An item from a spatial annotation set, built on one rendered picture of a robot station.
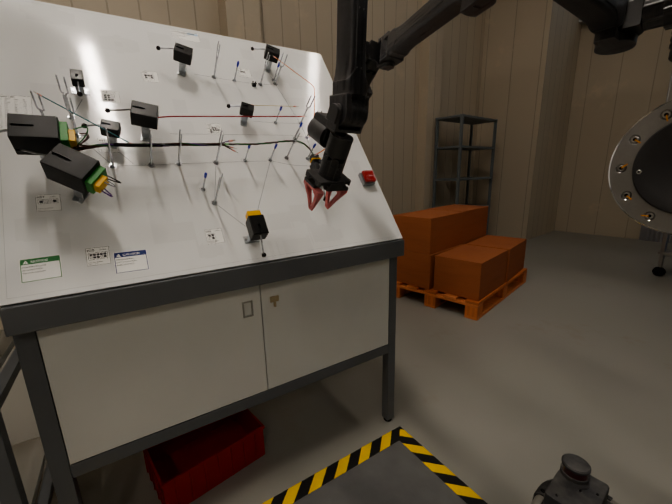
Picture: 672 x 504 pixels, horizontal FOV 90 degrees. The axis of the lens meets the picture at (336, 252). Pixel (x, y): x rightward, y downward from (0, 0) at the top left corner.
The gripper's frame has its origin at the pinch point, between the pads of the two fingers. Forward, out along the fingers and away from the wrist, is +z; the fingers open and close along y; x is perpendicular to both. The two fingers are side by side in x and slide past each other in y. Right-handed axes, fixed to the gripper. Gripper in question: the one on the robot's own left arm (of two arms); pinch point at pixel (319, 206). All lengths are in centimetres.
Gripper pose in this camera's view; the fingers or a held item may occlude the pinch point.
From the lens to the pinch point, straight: 89.5
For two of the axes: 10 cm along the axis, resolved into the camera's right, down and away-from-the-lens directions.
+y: -7.7, 1.7, -6.2
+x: 5.7, 6.3, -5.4
